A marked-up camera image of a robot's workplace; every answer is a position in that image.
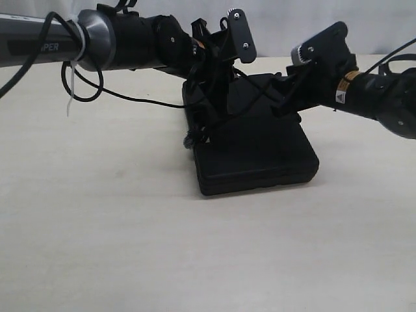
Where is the white cable tie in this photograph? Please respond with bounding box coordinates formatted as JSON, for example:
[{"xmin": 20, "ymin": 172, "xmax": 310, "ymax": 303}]
[{"xmin": 64, "ymin": 19, "xmax": 88, "ymax": 117}]

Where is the black braided rope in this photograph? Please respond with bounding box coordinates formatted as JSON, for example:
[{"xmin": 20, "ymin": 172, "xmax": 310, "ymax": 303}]
[{"xmin": 182, "ymin": 70, "xmax": 293, "ymax": 150}]

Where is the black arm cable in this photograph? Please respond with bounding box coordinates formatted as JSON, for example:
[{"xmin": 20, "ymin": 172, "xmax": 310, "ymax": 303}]
[
  {"xmin": 0, "ymin": 11, "xmax": 188, "ymax": 109},
  {"xmin": 357, "ymin": 34, "xmax": 416, "ymax": 79}
]

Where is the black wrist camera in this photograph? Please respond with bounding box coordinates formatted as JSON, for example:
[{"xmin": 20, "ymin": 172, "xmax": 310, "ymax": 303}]
[
  {"xmin": 291, "ymin": 21, "xmax": 351, "ymax": 66},
  {"xmin": 227, "ymin": 8, "xmax": 257, "ymax": 64}
]

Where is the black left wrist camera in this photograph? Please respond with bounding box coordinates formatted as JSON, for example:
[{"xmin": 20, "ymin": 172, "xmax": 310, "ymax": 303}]
[{"xmin": 227, "ymin": 8, "xmax": 257, "ymax": 64}]

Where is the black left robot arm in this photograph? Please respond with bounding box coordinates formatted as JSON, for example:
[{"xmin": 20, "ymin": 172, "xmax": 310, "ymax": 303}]
[{"xmin": 1, "ymin": 1, "xmax": 239, "ymax": 118}]

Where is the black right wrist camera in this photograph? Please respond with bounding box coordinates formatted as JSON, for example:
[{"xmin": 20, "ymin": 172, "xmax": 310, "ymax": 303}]
[{"xmin": 291, "ymin": 21, "xmax": 351, "ymax": 66}]

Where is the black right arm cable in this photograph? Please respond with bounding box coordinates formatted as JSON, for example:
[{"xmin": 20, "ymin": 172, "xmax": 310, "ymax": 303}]
[{"xmin": 357, "ymin": 34, "xmax": 416, "ymax": 79}]

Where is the black plastic carrying case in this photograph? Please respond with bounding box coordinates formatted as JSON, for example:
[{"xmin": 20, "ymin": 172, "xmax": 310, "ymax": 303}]
[{"xmin": 182, "ymin": 73, "xmax": 319, "ymax": 196}]

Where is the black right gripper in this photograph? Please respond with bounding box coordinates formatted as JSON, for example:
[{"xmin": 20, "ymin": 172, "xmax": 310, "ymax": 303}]
[{"xmin": 271, "ymin": 58, "xmax": 358, "ymax": 117}]

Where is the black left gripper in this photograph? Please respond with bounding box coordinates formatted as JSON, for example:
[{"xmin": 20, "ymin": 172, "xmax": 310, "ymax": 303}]
[{"xmin": 152, "ymin": 14, "xmax": 241, "ymax": 118}]

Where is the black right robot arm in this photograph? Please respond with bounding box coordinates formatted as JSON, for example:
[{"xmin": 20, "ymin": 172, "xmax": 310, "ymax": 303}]
[{"xmin": 272, "ymin": 60, "xmax": 415, "ymax": 140}]

